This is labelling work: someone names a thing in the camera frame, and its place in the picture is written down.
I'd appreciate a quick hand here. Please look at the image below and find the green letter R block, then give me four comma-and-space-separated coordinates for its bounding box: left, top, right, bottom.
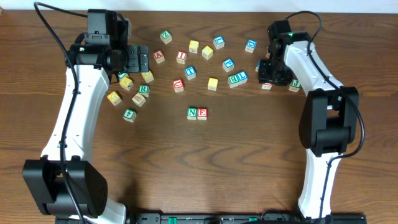
138, 85, 150, 97

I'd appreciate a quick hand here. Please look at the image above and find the green letter N block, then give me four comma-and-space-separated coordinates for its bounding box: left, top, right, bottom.
187, 107, 198, 120

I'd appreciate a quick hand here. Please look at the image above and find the red letter E block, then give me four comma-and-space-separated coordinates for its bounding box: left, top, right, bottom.
197, 108, 208, 120

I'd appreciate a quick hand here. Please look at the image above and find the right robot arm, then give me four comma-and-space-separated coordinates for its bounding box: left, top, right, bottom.
258, 19, 359, 222

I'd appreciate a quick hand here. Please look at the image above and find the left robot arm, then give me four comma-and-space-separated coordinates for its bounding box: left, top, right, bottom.
22, 9, 149, 223

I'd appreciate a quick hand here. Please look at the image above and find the blue number 5 block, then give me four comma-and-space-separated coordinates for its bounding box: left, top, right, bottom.
255, 60, 261, 72

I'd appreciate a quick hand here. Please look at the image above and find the red letter A block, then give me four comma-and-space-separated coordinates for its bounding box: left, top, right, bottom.
153, 50, 165, 63

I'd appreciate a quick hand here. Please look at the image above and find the yellow letter O block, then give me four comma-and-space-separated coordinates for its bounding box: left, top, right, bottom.
141, 71, 154, 83

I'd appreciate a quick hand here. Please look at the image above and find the green letter J block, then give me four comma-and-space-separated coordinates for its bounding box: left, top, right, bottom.
289, 79, 301, 92

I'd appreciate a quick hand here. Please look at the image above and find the green letter V block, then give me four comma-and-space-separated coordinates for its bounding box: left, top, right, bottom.
118, 72, 128, 79

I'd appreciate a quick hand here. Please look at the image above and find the yellow letter K block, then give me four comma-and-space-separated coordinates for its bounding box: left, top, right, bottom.
119, 77, 134, 91

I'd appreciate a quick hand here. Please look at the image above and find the green letter Z block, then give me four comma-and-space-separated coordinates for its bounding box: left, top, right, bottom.
160, 30, 172, 44

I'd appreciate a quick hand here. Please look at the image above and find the blue letter D block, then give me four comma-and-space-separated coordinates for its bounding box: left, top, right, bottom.
245, 39, 257, 53

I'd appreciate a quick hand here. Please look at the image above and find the green letter B block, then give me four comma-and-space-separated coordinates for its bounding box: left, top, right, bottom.
228, 75, 239, 88

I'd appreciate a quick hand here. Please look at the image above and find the pineapple B wooden block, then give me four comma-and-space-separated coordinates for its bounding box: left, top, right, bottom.
132, 93, 146, 107

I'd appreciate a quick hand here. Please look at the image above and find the red letter I block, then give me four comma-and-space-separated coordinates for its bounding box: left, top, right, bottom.
176, 51, 187, 64

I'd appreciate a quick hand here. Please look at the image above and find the blue letter P block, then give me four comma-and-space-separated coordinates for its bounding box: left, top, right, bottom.
222, 58, 235, 72

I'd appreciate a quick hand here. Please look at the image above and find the yellow letter G block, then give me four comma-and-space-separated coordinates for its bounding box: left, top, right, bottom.
107, 91, 122, 106

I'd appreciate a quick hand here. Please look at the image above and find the red letter U block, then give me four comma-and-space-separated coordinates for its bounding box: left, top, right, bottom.
172, 78, 184, 93

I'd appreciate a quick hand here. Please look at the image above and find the blue letter T block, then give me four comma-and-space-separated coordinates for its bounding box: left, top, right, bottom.
184, 66, 197, 80

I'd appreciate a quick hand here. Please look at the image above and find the yellow block back row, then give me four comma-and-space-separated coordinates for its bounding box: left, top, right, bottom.
188, 40, 199, 54

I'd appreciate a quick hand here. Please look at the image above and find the yellow letter S block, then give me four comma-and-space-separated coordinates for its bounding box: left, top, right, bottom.
208, 77, 219, 91

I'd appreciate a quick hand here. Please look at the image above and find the yellow block with animal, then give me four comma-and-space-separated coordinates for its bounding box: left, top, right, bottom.
201, 45, 214, 60

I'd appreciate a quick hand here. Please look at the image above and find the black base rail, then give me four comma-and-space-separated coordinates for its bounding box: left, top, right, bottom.
131, 212, 368, 224

